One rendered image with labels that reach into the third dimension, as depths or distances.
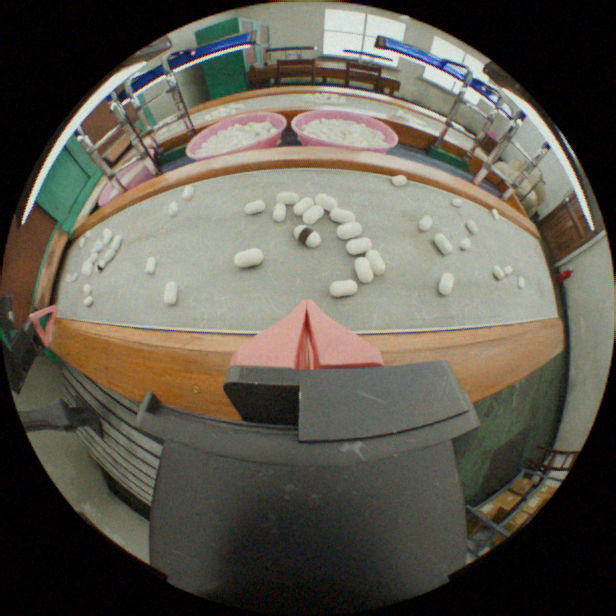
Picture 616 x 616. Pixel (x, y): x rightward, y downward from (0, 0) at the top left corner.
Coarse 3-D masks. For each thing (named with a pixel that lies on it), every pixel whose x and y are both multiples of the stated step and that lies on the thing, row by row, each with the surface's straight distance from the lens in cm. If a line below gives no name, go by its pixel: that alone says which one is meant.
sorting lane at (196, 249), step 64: (256, 192) 36; (320, 192) 35; (384, 192) 39; (128, 256) 46; (192, 256) 33; (320, 256) 27; (384, 256) 29; (448, 256) 37; (512, 256) 60; (128, 320) 39; (192, 320) 29; (256, 320) 25; (384, 320) 26; (448, 320) 32; (512, 320) 48
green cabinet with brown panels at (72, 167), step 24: (96, 120) 126; (72, 144) 113; (72, 168) 110; (96, 168) 115; (48, 192) 102; (72, 192) 106; (48, 216) 100; (24, 240) 97; (48, 240) 98; (24, 264) 95; (24, 288) 94; (24, 312) 94
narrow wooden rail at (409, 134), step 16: (240, 112) 76; (256, 112) 71; (272, 112) 69; (288, 112) 69; (304, 112) 69; (368, 112) 74; (224, 128) 75; (288, 128) 71; (400, 128) 75; (416, 128) 77; (160, 144) 86; (176, 144) 84; (416, 144) 80; (432, 144) 83; (448, 144) 85; (128, 160) 100; (480, 160) 97; (496, 176) 108
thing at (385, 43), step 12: (384, 36) 83; (384, 48) 79; (396, 48) 81; (408, 48) 84; (420, 48) 87; (420, 60) 83; (432, 60) 87; (444, 72) 88; (456, 72) 92; (480, 84) 100; (492, 96) 103; (504, 108) 108
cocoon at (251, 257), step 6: (240, 252) 27; (246, 252) 26; (252, 252) 26; (258, 252) 26; (240, 258) 26; (246, 258) 26; (252, 258) 26; (258, 258) 26; (240, 264) 26; (246, 264) 26; (252, 264) 26
